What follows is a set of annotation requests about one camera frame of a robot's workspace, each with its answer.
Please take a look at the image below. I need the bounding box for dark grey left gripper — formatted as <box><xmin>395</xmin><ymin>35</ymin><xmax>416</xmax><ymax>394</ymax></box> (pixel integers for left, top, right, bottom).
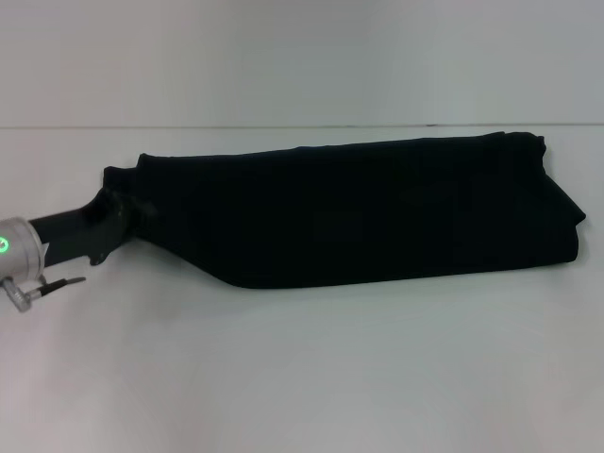
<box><xmin>26</xmin><ymin>187</ymin><xmax>159</xmax><ymax>267</ymax></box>

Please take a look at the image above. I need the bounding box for dark left arm cable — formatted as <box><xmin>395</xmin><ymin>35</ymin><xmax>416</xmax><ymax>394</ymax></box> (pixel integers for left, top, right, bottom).
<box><xmin>38</xmin><ymin>276</ymin><xmax>88</xmax><ymax>297</ymax></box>

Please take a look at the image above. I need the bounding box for black shirt with FREE print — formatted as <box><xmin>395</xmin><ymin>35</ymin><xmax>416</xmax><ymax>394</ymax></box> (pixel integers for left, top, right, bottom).
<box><xmin>101</xmin><ymin>131</ymin><xmax>588</xmax><ymax>291</ymax></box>

